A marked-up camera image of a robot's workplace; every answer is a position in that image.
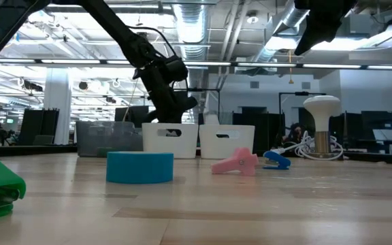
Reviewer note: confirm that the pink staple remover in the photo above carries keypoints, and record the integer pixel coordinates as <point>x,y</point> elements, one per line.
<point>237,165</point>

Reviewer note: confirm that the white pillar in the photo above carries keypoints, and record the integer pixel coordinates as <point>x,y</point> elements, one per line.
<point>58,112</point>

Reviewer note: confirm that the long light bar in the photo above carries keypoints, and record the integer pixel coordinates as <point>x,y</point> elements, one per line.
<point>267,64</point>

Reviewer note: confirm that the white plastic bin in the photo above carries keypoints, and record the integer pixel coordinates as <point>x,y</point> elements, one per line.
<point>182,146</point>
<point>223,146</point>

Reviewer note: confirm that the black cabinet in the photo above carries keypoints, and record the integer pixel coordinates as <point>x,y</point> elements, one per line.
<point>264,132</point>

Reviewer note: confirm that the grey translucent plastic bin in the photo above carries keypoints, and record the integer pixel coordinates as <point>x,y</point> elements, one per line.
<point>107,136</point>

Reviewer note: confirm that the small blue stapler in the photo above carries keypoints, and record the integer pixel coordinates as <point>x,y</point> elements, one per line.
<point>277,159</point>

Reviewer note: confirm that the black monitor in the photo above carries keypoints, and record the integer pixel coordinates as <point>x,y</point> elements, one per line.
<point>129,114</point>

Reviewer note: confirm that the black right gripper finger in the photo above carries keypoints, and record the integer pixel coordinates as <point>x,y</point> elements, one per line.
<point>318,32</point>

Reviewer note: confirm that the teal tape roll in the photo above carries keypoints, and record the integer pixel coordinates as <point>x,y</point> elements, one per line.
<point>139,168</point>

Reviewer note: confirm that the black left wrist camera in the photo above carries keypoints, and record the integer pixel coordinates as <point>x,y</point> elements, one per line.
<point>175,69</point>

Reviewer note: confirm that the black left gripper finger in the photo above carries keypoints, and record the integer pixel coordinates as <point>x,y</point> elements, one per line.
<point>180,105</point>
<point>155,119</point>

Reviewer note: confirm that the white mushroom lamp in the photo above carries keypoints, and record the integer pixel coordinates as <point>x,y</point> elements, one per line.
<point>321,105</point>

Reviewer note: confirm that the silver ribbed ventilation duct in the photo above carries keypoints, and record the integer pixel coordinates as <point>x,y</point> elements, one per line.
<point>191,24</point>

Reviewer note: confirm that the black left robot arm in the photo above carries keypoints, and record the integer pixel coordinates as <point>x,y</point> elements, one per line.
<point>114,27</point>

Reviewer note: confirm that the person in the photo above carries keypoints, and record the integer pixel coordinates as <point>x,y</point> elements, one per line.
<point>294,132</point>

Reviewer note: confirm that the silver slanted ventilation duct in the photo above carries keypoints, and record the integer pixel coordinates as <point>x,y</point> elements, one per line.
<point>277,30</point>

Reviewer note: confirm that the black partition panel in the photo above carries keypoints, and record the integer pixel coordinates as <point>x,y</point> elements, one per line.
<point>39,126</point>

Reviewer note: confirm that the black stand frame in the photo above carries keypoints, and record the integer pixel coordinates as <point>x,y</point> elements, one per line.
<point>209,90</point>
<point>301,93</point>

